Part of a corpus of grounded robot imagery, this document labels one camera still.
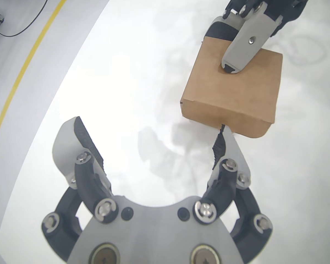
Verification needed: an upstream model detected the black cable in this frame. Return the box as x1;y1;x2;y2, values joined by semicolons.
0;0;61;37

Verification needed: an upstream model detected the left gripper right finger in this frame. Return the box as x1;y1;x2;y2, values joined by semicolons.
194;124;274;252

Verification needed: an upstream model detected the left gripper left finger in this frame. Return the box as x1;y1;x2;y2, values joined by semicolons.
41;116;117;249

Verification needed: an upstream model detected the small brown carton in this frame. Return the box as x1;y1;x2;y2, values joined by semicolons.
180;36;283;139

